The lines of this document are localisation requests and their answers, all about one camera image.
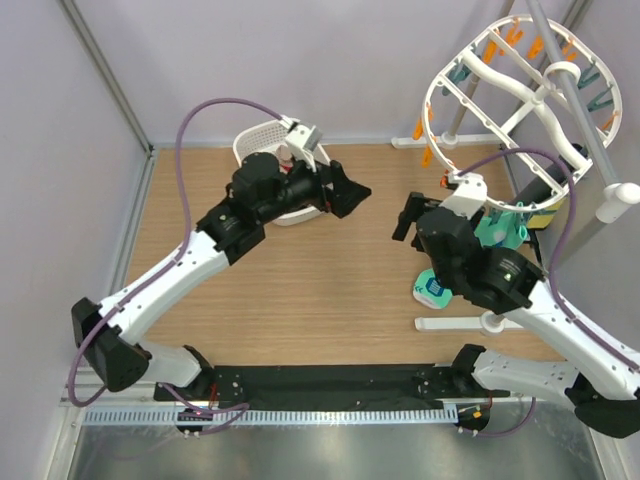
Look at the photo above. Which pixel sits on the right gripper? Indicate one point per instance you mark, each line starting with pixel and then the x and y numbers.
pixel 416 203

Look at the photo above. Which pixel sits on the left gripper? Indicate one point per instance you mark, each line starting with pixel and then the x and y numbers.
pixel 343 193

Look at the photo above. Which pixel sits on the red sock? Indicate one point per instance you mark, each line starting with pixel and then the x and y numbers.
pixel 285 158

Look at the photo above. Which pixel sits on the teal patterned sock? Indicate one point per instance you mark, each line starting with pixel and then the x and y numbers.
pixel 429 292
pixel 499 228

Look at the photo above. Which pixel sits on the white round clip hanger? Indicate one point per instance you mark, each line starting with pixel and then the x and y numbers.
pixel 578 80

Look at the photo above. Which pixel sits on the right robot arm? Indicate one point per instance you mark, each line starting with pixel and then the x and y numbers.
pixel 598 377

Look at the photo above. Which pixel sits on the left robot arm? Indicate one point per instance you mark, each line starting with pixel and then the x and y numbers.
pixel 110 333

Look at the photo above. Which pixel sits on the white perforated plastic basket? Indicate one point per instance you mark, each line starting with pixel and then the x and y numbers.
pixel 266 137

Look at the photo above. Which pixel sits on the yellow sock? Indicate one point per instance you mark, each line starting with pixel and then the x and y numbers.
pixel 541 219

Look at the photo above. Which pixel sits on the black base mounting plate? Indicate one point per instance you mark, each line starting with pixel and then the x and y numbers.
pixel 298 387

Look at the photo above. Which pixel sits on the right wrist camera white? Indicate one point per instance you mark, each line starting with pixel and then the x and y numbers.
pixel 469 196

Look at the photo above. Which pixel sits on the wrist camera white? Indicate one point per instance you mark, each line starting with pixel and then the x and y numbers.
pixel 301 140
pixel 469 196

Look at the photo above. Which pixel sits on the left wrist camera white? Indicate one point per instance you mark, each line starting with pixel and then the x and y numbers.
pixel 301 140

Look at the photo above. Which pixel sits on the slotted grey cable duct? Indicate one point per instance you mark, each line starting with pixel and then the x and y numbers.
pixel 174 415

